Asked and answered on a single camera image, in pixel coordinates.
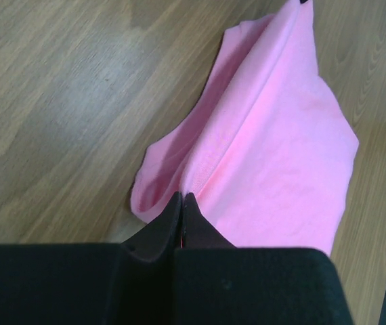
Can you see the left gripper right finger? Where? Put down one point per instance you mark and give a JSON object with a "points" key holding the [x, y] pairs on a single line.
{"points": [[217, 283]]}

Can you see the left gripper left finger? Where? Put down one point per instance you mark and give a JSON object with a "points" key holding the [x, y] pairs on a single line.
{"points": [[92, 283]]}

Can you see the light pink t shirt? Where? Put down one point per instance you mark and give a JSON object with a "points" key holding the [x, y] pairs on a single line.
{"points": [[266, 150]]}

